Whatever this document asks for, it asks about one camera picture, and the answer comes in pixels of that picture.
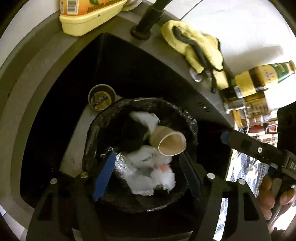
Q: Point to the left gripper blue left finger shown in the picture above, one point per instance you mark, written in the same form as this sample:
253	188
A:
104	175

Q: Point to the yellow black rubber gloves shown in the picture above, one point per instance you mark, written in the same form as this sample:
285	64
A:
202	51

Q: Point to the brown paper cup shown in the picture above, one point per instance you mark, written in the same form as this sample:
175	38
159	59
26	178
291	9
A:
168	141

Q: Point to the white tissue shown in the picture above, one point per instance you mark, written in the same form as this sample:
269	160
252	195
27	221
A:
148	120

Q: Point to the yellow dish soap bottle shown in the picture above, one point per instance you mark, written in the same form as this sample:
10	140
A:
79	17

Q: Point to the white knit work glove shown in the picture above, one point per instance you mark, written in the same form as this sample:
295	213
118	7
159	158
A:
153	171

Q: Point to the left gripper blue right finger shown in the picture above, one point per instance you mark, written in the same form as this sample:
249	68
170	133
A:
189	173

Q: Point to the blue patterned tablecloth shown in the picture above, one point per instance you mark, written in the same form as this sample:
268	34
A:
241	167

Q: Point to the black kitchen sink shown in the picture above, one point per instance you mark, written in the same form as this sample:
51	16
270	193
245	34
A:
54	85

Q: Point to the person's right hand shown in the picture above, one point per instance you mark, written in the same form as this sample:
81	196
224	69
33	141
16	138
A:
267	200

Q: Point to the black faucet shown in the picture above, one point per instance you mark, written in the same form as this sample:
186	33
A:
141	31

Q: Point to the silver foil wrapper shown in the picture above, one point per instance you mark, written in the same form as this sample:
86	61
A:
123	168

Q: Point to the black trash bag bin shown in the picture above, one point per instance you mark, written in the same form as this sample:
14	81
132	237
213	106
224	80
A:
114	130

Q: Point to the green label sesame oil bottle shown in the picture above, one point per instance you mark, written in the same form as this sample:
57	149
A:
257	79

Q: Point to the sink drain strainer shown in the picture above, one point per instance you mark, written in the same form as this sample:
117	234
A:
101	97

